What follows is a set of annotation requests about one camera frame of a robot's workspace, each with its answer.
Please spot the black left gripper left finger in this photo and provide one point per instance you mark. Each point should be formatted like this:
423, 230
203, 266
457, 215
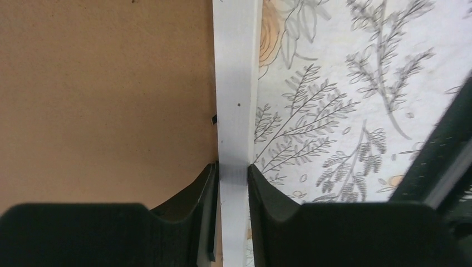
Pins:
182, 231

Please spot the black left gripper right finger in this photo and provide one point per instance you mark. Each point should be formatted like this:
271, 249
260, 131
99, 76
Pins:
286, 233

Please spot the white picture frame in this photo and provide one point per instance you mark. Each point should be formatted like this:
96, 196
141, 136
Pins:
127, 102

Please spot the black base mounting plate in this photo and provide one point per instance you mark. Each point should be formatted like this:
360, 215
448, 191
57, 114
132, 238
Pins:
441, 173

